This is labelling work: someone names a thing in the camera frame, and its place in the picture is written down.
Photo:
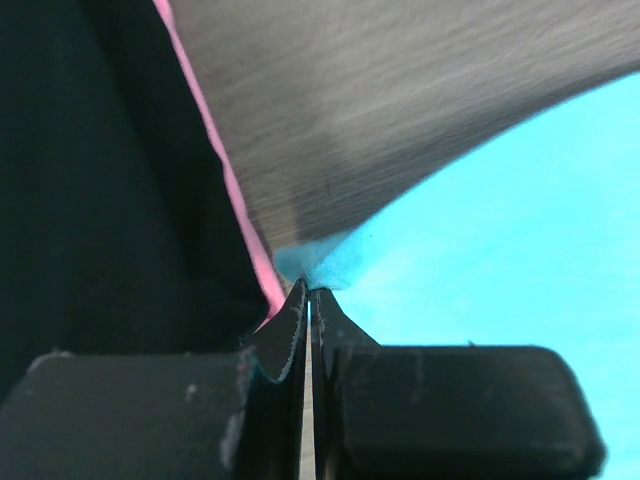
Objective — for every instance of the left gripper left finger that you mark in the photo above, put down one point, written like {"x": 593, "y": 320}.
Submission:
{"x": 228, "y": 415}

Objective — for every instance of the folded black t shirt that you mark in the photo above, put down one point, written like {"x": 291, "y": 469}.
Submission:
{"x": 117, "y": 232}

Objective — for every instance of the folded pink t shirt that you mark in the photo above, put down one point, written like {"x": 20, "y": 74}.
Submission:
{"x": 261, "y": 261}

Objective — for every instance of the turquoise t shirt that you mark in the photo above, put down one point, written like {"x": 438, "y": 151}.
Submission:
{"x": 532, "y": 238}

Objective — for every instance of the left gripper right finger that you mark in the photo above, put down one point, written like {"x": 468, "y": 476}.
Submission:
{"x": 443, "y": 412}

